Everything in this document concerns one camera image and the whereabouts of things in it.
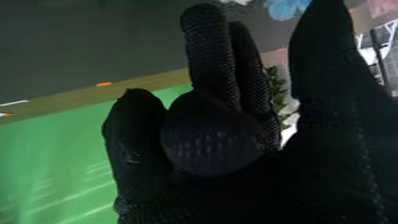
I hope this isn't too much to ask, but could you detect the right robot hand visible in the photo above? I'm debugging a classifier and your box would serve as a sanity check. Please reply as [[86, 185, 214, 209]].
[[100, 0, 398, 224]]

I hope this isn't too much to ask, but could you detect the dark mat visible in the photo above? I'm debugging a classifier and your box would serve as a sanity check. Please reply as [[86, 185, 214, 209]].
[[0, 0, 317, 105]]

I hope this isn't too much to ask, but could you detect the blue flower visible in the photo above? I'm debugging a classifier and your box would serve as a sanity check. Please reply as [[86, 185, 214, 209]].
[[262, 0, 315, 22]]

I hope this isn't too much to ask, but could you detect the pink flower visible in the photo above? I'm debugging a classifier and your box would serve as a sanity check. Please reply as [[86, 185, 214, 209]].
[[365, 0, 398, 20]]

